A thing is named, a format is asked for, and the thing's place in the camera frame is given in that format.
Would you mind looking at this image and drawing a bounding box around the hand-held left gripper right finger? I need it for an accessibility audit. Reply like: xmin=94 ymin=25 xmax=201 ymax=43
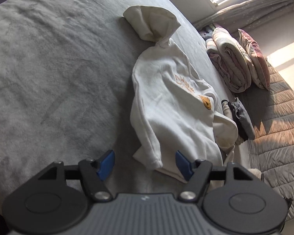
xmin=175 ymin=150 xmax=260 ymax=202

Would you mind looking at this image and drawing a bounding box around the pink pillow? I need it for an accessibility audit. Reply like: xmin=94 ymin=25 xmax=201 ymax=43
xmin=238 ymin=29 xmax=271 ymax=91

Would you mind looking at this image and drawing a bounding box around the folded pink beige quilt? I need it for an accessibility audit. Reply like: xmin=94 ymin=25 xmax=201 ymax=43
xmin=206 ymin=27 xmax=256 ymax=93

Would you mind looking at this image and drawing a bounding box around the folded grey sweater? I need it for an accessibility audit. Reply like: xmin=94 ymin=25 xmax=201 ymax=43
xmin=229 ymin=97 xmax=256 ymax=140

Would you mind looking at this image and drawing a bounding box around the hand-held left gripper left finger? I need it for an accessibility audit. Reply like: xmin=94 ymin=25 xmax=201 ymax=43
xmin=38 ymin=150 xmax=115 ymax=202

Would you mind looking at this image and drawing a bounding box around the grey patterned curtain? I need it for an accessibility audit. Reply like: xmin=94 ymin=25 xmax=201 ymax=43
xmin=193 ymin=0 xmax=294 ymax=30

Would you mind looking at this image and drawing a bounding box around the grey bed blanket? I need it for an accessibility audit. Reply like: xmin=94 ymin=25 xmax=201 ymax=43
xmin=0 ymin=0 xmax=250 ymax=221

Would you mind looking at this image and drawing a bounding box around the white plush toy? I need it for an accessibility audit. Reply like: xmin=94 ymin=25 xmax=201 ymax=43
xmin=247 ymin=168 xmax=262 ymax=180

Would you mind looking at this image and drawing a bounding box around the grey quilted bedspread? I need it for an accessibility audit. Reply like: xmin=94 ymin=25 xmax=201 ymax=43
xmin=245 ymin=61 xmax=294 ymax=222

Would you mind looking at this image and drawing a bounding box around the cream printed hoodie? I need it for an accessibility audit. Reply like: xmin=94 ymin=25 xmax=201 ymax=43
xmin=122 ymin=5 xmax=239 ymax=184

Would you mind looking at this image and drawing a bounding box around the folded black garment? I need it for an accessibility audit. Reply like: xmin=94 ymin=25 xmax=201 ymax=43
xmin=222 ymin=99 xmax=249 ymax=142

